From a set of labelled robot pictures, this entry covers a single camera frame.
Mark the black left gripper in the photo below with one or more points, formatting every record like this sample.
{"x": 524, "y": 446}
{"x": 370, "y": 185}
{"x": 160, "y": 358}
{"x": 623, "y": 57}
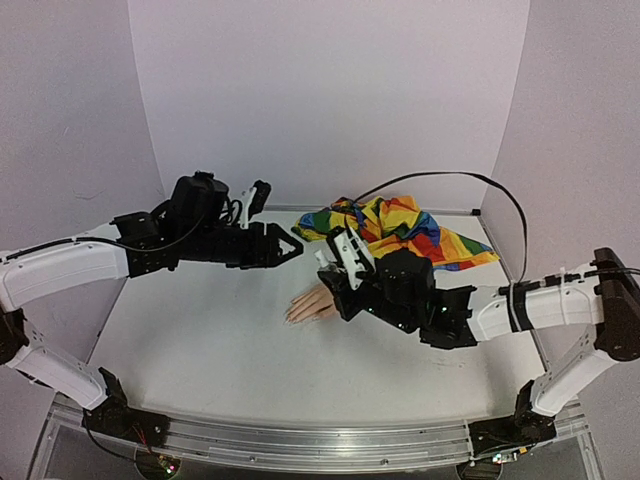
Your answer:
{"x": 273, "y": 256}

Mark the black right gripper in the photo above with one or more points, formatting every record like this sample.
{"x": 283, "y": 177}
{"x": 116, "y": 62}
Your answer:
{"x": 341, "y": 293}

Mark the clear nail polish bottle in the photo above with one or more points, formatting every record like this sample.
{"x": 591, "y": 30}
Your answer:
{"x": 324, "y": 264}

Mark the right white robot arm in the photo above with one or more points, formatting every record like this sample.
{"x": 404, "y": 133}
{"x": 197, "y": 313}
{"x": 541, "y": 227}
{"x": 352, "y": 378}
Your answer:
{"x": 603, "y": 296}

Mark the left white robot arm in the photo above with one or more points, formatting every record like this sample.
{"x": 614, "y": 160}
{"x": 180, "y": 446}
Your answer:
{"x": 57, "y": 266}

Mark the mannequin hand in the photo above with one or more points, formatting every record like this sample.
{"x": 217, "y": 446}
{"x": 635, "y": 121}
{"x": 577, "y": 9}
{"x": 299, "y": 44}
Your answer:
{"x": 315, "y": 304}

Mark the colourful rainbow jacket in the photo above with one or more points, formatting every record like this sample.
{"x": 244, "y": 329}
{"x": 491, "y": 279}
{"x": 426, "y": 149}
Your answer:
{"x": 389, "y": 225}

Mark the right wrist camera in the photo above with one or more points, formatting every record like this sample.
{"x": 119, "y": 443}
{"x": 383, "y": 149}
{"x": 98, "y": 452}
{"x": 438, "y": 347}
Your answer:
{"x": 352, "y": 256}

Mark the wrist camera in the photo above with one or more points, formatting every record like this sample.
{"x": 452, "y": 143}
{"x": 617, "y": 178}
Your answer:
{"x": 252, "y": 202}
{"x": 352, "y": 256}

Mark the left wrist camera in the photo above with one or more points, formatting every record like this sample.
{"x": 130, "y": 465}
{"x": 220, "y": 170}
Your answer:
{"x": 252, "y": 202}

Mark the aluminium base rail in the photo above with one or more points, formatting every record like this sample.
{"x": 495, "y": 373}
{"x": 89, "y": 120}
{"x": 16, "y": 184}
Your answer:
{"x": 67, "y": 450}

